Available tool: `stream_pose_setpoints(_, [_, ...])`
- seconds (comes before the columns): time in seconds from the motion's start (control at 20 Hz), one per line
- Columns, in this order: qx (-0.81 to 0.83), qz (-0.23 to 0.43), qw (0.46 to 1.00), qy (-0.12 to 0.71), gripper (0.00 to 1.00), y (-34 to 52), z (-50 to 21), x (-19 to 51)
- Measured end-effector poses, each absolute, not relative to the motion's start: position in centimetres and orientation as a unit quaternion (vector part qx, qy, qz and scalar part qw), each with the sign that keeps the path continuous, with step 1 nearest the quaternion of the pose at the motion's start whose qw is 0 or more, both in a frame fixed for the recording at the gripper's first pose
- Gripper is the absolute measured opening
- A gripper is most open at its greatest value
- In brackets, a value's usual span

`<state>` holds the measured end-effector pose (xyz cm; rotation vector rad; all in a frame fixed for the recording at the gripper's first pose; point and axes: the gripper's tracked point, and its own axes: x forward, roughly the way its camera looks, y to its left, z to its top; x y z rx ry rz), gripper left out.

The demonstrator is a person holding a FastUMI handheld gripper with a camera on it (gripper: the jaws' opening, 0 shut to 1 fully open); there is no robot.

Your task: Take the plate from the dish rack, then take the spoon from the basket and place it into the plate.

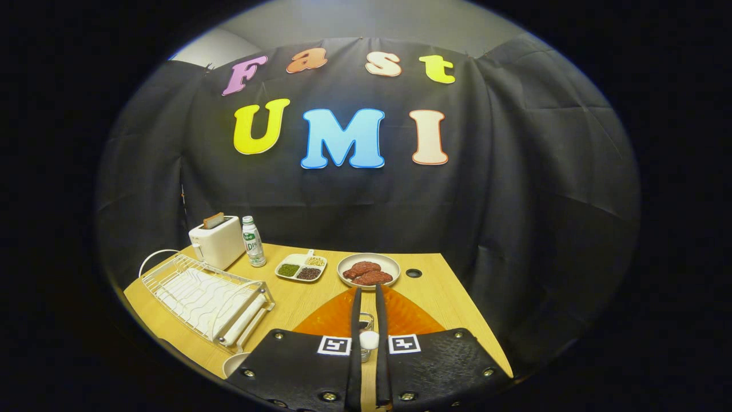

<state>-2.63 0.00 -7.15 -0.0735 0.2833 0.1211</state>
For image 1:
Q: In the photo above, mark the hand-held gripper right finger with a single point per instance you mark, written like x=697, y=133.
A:
x=382, y=372

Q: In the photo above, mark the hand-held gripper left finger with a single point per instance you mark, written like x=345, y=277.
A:
x=355, y=372

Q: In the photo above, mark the cream plate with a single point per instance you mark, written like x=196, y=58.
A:
x=234, y=365

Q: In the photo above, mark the grey plate with meat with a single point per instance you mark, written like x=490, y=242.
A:
x=389, y=264

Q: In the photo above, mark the brown meat piece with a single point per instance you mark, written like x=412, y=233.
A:
x=374, y=278
x=361, y=269

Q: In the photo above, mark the white divided condiment tray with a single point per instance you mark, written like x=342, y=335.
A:
x=300, y=270

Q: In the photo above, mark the clear plastic bottle green label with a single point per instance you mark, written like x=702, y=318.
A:
x=253, y=243

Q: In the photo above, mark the white toaster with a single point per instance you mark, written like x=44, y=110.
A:
x=220, y=246

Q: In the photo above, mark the brown bread slice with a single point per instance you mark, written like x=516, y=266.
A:
x=213, y=220

